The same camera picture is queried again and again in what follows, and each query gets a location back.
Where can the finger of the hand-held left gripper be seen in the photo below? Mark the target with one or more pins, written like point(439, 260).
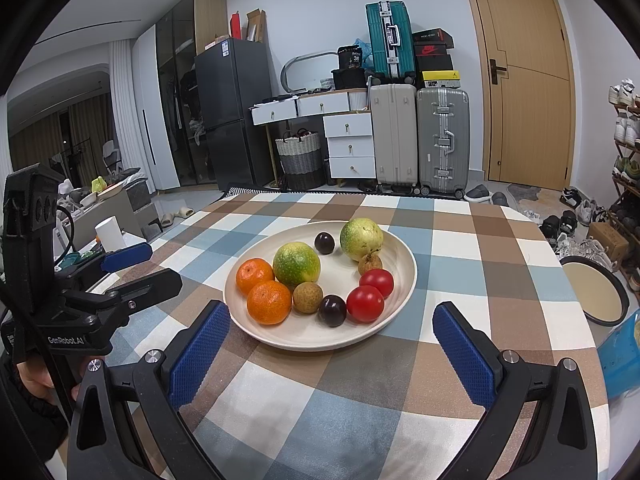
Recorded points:
point(145, 286)
point(127, 255)

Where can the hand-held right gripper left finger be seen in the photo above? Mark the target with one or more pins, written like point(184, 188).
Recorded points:
point(200, 355)

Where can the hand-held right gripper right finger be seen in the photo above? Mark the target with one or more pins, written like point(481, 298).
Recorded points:
point(462, 355)

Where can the orange mandarin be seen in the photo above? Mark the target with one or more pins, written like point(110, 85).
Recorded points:
point(269, 302)
point(255, 276)

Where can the red tomato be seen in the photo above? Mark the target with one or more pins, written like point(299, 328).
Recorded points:
point(365, 304)
point(377, 281)

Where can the cream round plate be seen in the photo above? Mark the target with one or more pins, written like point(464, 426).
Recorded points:
point(310, 332)

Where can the brown longan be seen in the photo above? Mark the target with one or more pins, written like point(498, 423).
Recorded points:
point(370, 264)
point(306, 297)

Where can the large green citrus fruit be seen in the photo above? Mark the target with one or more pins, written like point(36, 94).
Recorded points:
point(296, 263)

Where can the dark purple plum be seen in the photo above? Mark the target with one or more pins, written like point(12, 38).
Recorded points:
point(324, 242)
point(332, 310)

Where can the pale yellow-green round fruit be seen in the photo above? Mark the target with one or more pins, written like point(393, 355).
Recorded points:
point(361, 239)

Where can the person's left forearm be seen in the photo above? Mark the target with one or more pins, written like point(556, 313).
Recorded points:
point(25, 430)

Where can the person's left hand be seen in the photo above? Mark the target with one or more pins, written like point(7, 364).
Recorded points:
point(35, 376)

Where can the white paper roll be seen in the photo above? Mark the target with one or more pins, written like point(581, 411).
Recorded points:
point(109, 232)

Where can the beige slipper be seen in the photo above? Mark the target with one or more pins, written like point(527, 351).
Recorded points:
point(182, 211)
point(167, 219)

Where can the white office chair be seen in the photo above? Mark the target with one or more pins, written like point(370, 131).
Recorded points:
point(111, 152)

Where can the beige curtains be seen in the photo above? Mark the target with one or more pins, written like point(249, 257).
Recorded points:
point(85, 130)

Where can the striped rug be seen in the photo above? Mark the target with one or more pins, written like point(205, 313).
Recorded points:
point(250, 191)

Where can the black rimmed round tray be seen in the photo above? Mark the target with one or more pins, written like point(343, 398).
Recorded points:
point(592, 290)

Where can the light blue plastic bag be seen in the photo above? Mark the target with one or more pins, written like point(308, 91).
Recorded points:
point(620, 355)

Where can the glass door wardrobe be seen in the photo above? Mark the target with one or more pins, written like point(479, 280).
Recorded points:
point(165, 100)

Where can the grey slipper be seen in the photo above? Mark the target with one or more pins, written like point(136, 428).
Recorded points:
point(477, 192)
point(500, 199)

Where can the pile of loose shoes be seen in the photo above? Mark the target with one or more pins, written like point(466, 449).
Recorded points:
point(570, 220)

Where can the grey door rug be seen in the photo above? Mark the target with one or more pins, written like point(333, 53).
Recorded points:
point(525, 192)

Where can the black refrigerator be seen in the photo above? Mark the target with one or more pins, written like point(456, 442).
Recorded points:
point(232, 110)

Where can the brown cardboard box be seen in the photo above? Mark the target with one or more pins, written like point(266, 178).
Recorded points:
point(607, 240)

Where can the wicker laundry basket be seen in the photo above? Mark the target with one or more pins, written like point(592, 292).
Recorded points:
point(300, 160)

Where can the silver suitcase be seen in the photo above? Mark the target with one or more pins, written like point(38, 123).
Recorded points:
point(442, 140)

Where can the beige suitcase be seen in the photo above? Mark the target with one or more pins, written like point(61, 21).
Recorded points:
point(392, 135)

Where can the white drawer dresser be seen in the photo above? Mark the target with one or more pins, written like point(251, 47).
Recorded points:
point(350, 127)

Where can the small striped basket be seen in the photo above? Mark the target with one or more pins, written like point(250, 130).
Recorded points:
point(325, 83)

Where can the open cardboard box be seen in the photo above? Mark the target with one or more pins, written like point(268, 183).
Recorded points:
point(255, 25)

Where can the yellow black shoe box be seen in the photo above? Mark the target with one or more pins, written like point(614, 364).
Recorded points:
point(437, 78)

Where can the wooden door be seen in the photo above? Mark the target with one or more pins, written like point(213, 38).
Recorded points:
point(530, 85)

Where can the wooden shoe rack with shoes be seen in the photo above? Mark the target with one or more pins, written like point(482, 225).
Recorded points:
point(627, 127)

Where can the black storage box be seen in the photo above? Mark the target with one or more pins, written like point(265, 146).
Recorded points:
point(349, 78)

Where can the black shoe box red logo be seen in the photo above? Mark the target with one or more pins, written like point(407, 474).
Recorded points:
point(432, 50)

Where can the teal suitcase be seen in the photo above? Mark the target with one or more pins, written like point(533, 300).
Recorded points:
point(390, 42)

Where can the oval metal mirror frame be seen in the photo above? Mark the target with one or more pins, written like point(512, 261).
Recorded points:
point(286, 67)

